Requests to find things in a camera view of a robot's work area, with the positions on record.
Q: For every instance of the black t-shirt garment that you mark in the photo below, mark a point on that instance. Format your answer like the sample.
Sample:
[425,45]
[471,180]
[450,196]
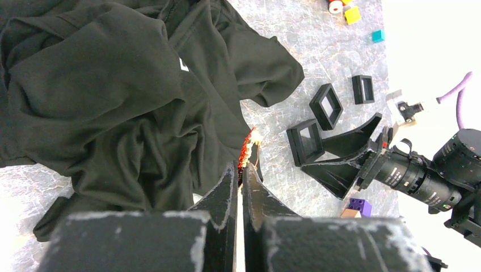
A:
[138,102]

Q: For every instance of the black square frame box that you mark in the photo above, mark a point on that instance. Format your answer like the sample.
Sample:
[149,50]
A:
[363,89]

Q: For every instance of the purple toy brick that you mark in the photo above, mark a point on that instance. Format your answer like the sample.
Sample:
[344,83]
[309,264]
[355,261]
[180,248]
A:
[361,205]

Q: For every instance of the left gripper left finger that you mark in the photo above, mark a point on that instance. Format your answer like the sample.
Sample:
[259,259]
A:
[221,203]

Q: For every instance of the black square frame half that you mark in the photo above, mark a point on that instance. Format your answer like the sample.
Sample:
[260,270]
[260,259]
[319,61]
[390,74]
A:
[326,107]

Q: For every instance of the colourful toy train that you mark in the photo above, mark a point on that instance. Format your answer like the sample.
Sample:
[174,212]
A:
[337,6]

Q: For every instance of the orange butterfly brooch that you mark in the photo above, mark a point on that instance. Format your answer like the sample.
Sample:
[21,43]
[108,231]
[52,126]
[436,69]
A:
[254,138]

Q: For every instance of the teal small cube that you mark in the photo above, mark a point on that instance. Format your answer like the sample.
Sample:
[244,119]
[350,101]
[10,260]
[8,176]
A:
[378,36]

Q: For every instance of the black square display frame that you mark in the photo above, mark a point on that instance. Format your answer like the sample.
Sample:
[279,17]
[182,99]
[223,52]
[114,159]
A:
[305,142]

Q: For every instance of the orange yellow toy brick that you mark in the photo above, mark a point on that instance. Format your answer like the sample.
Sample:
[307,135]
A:
[352,15]

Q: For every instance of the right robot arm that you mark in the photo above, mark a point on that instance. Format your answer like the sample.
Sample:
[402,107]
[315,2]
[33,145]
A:
[450,181]

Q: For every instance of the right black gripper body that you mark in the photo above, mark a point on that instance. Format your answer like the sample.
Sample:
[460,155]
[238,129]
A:
[377,158]

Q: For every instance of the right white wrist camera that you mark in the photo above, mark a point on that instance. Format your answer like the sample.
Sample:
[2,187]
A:
[404,112]

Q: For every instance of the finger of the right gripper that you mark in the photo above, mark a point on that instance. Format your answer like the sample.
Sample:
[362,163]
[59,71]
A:
[339,175]
[349,142]

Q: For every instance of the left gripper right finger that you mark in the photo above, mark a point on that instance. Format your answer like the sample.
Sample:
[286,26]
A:
[259,205]

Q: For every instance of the wooden tan cube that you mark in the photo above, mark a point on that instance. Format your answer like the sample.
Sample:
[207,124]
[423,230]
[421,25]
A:
[350,213]

